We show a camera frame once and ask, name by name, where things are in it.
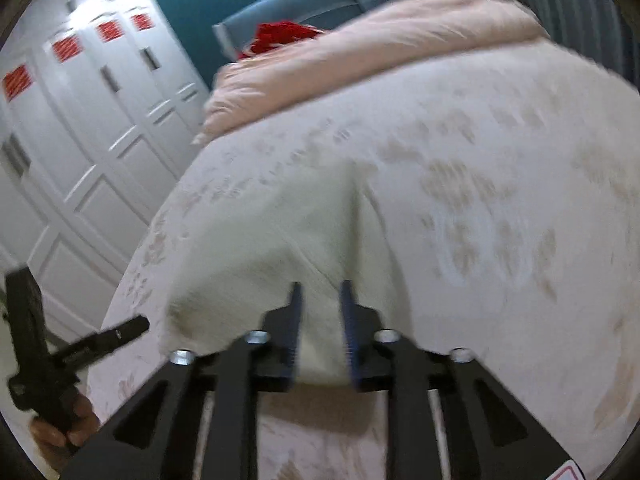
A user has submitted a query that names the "person's left hand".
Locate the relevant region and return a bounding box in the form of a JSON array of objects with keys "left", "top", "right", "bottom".
[{"left": 29, "top": 393, "right": 102, "bottom": 462}]

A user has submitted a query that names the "bed with pink floral sheet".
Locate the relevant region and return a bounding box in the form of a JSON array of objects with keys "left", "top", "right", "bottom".
[{"left": 87, "top": 35, "right": 640, "bottom": 480}]

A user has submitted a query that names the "red knitted cloth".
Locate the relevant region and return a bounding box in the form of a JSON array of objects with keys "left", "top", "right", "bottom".
[{"left": 237, "top": 21, "right": 321, "bottom": 60}]

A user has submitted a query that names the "cream sweater with black hearts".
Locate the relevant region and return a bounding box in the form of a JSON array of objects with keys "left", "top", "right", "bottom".
[{"left": 160, "top": 162, "right": 406, "bottom": 388}]

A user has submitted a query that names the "pink duvet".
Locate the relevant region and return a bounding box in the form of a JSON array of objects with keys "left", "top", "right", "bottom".
[{"left": 192, "top": 0, "right": 551, "bottom": 146}]

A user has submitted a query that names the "grey-blue curtain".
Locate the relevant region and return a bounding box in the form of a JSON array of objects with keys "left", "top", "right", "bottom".
[{"left": 495, "top": 0, "right": 640, "bottom": 91}]

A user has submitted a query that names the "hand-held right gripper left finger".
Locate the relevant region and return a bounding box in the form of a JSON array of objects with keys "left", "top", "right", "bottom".
[{"left": 60, "top": 281, "right": 306, "bottom": 480}]

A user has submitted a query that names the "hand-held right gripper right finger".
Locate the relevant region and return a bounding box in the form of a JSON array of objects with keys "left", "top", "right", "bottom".
[{"left": 340, "top": 279, "right": 583, "bottom": 480}]

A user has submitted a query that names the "white wardrobe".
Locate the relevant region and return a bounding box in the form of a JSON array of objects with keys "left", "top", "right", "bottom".
[{"left": 0, "top": 0, "right": 211, "bottom": 341}]

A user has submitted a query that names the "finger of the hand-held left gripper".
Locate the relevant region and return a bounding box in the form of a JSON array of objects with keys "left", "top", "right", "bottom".
[{"left": 49, "top": 315, "right": 151, "bottom": 374}]

